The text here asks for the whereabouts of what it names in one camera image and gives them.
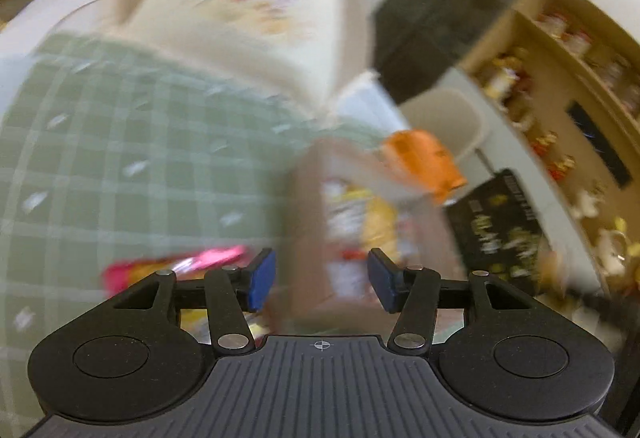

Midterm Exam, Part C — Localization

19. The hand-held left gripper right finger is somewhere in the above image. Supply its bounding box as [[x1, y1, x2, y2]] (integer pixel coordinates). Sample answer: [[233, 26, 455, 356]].
[[367, 247, 537, 357]]

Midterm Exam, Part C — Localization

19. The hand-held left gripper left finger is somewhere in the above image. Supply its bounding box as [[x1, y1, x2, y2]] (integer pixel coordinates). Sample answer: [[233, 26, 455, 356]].
[[112, 247, 278, 355]]

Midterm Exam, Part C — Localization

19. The yellow snack packet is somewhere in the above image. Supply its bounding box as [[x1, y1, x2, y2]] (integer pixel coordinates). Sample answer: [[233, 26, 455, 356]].
[[325, 188, 402, 260]]

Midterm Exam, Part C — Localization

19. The pink cardboard box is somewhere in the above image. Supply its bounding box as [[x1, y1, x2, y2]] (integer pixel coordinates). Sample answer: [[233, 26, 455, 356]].
[[279, 137, 467, 335]]

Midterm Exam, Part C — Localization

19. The pink snack packet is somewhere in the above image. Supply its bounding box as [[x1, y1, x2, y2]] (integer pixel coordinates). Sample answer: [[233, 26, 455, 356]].
[[102, 245, 252, 295]]

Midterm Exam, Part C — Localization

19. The black snack bag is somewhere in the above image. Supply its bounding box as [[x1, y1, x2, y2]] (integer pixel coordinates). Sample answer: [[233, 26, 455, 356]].
[[444, 167, 567, 295]]

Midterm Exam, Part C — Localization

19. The beige chair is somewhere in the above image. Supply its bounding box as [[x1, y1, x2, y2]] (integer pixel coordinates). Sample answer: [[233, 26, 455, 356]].
[[399, 85, 487, 170]]

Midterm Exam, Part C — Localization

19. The white cloth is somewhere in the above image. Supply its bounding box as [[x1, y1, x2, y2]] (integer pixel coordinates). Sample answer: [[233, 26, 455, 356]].
[[332, 70, 417, 135]]

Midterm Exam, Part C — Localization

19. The green checkered tablecloth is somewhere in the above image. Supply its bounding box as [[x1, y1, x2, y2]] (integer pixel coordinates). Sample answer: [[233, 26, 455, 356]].
[[0, 31, 402, 438]]

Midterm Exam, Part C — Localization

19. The wooden display shelf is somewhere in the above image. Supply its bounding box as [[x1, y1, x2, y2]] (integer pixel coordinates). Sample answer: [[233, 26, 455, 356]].
[[459, 0, 640, 300]]

